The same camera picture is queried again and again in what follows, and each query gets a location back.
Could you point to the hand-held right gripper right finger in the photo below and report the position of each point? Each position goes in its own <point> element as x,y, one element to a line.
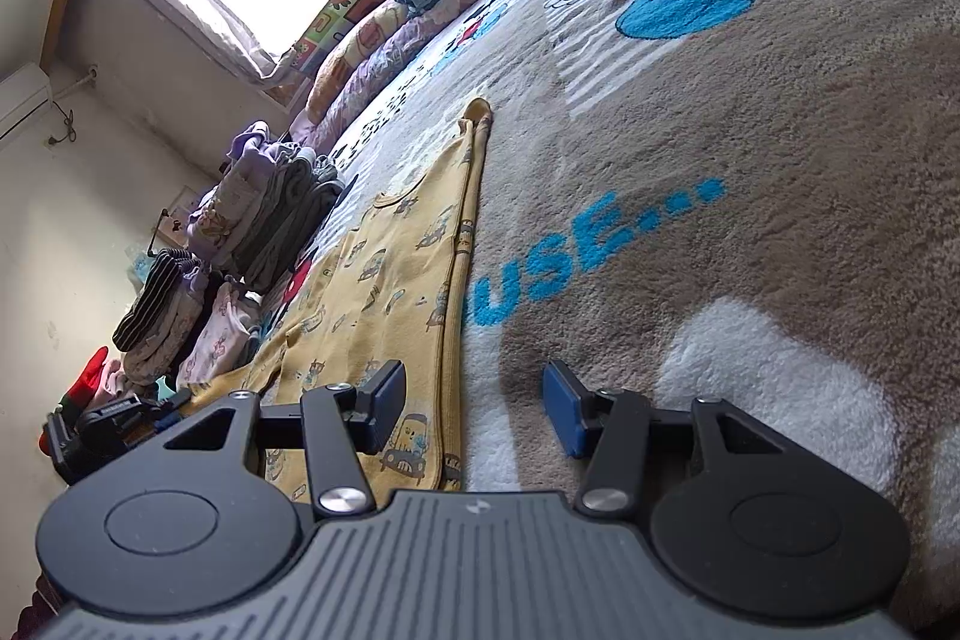
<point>564,407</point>

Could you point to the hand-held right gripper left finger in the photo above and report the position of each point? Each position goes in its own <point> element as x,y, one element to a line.
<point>388,404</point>

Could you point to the yellow printed long-sleeve shirt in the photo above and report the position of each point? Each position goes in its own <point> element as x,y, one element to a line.
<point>390,280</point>

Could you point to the small pile of folded clothes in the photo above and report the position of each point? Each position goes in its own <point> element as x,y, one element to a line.
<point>169,325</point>

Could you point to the stack of grey folded clothes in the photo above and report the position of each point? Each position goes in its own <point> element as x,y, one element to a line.
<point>289,212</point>

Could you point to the red cloth item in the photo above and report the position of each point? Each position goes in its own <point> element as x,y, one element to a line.
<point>88,374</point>

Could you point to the black white striped folded garment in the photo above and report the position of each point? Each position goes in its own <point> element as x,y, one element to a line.
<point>146,299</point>

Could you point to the pink printed folded garment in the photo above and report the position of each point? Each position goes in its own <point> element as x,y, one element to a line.
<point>221,336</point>

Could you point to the purple floral folded garment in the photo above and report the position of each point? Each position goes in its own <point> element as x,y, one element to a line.
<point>229,197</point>

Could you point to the cartoon mouse printed blanket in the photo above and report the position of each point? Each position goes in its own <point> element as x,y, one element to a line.
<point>750,160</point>

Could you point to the row of purple pillows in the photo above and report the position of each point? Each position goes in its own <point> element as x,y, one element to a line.
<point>390,63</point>

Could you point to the white air conditioner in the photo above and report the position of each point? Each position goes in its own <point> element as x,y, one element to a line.
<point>21,100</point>

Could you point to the orange cartoon printed pillow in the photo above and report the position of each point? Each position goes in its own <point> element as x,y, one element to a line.
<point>352,55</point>

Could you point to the pale window curtain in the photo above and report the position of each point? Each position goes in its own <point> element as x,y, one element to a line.
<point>180,3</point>

